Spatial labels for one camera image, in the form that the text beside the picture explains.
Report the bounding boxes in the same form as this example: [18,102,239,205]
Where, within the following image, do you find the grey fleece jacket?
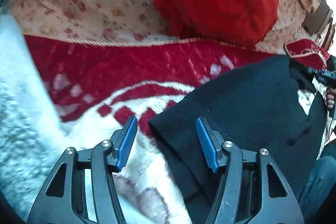
[0,7,69,222]

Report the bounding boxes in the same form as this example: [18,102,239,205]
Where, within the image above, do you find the person's right hand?
[325,87,336,110]

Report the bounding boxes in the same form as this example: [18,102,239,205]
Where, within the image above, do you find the red and white plush blanket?
[25,35,277,223]

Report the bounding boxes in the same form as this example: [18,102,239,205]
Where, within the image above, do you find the red folded blanket corner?
[284,39,330,69]

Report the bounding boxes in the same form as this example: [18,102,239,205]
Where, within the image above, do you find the person's blue jeans leg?
[298,141,335,223]

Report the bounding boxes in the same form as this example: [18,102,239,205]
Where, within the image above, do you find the black knit pants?
[149,55,327,223]

